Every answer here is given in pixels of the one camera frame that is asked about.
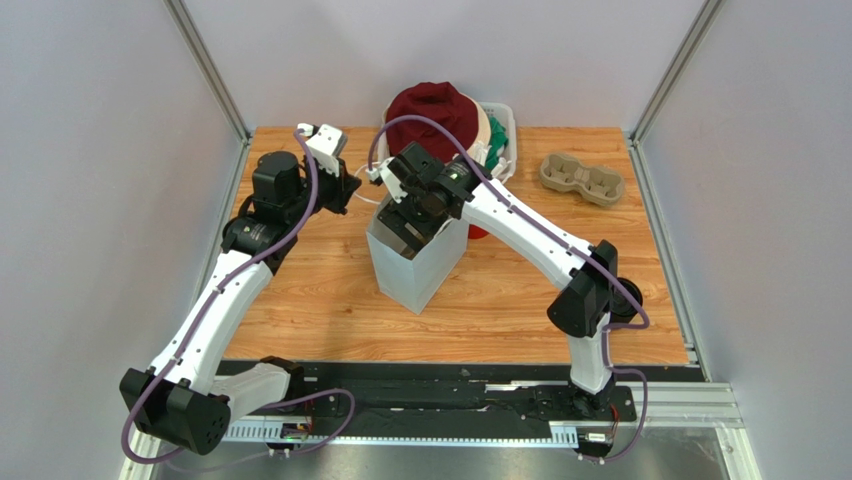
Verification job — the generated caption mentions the white paper bag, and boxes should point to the white paper bag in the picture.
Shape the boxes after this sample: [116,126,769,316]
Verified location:
[366,161,469,314]

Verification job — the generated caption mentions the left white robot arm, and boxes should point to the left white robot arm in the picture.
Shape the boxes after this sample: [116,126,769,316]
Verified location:
[119,151,361,464]

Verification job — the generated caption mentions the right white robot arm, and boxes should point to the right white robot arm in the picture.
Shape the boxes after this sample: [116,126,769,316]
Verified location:
[367,142,619,396]

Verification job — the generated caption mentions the red cup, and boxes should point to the red cup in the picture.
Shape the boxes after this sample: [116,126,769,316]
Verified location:
[468,225,489,240]

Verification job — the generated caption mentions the beige hat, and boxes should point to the beige hat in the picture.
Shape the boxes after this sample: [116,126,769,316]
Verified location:
[467,101,491,166]

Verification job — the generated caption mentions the green cloth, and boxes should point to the green cloth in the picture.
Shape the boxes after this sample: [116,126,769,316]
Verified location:
[485,115,508,171]

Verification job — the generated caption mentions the maroon bucket hat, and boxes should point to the maroon bucket hat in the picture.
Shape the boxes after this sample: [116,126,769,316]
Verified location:
[385,82,481,163]

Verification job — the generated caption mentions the white plastic basket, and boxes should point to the white plastic basket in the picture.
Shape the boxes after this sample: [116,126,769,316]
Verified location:
[371,89,517,181]

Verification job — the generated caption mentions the bottom pulp cup carrier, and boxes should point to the bottom pulp cup carrier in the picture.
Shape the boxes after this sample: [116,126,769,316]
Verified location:
[539,152,626,207]

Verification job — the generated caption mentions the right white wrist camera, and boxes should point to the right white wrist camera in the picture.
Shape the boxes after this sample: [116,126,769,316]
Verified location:
[367,166,407,203]

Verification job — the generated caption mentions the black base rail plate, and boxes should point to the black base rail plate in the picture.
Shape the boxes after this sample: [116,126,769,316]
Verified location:
[292,361,642,441]

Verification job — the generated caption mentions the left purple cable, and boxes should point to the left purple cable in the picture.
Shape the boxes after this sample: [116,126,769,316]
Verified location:
[119,129,322,465]

